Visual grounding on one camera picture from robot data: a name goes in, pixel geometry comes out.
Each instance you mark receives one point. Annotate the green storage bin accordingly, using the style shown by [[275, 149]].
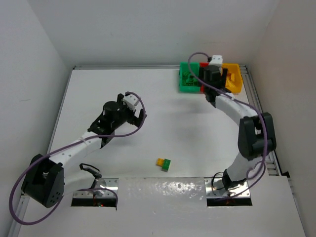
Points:
[[187, 82]]

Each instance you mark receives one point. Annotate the yellow green lego block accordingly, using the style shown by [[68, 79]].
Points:
[[164, 164]]

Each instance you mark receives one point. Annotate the red storage bin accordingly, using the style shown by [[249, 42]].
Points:
[[204, 72]]

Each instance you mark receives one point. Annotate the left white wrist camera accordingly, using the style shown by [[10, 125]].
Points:
[[131, 101]]

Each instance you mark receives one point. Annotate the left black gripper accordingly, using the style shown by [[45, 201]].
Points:
[[131, 111]]

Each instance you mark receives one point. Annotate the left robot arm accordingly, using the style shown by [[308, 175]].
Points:
[[49, 177]]

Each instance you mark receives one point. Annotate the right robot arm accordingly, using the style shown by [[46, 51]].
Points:
[[256, 133]]

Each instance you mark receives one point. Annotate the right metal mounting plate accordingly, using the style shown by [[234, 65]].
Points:
[[215, 189]]

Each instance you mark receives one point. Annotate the metal mounting plate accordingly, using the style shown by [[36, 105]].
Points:
[[104, 188], [215, 189]]

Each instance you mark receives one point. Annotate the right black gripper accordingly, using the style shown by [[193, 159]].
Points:
[[224, 73]]

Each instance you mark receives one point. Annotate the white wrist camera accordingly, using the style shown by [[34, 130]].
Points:
[[216, 60], [131, 101]]

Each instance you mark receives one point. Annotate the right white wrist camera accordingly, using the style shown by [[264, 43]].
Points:
[[216, 60]]

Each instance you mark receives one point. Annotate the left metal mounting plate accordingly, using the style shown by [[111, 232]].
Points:
[[104, 188]]

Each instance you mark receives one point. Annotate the yellow storage bin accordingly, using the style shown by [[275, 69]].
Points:
[[234, 79]]

